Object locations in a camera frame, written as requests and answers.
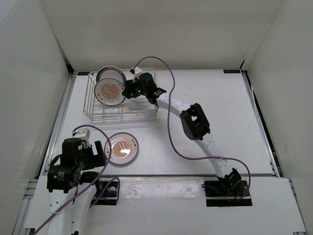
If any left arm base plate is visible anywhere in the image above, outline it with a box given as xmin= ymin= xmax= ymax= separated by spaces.
xmin=90 ymin=177 xmax=120 ymax=207

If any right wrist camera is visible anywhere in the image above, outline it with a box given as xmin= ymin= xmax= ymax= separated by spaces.
xmin=130 ymin=67 xmax=143 ymax=79

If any orange sunburst plate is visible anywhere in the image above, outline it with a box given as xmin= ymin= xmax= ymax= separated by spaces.
xmin=104 ymin=132 xmax=139 ymax=166
xmin=94 ymin=78 xmax=126 ymax=107

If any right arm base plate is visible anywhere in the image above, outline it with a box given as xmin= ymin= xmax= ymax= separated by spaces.
xmin=201 ymin=180 xmax=252 ymax=207

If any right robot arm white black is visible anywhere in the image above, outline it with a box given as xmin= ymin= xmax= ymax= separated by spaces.
xmin=122 ymin=69 xmax=242 ymax=196

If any green rimmed back plate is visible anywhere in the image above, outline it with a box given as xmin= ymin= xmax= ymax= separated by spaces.
xmin=96 ymin=66 xmax=126 ymax=85

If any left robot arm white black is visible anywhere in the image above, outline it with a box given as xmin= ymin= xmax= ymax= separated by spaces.
xmin=47 ymin=138 xmax=107 ymax=235

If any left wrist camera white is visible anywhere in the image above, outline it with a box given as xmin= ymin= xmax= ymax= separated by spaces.
xmin=72 ymin=128 xmax=91 ymax=148

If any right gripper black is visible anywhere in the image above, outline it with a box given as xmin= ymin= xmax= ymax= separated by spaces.
xmin=122 ymin=77 xmax=148 ymax=99

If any wire dish rack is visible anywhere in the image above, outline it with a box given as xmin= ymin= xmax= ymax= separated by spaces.
xmin=83 ymin=71 xmax=158 ymax=122

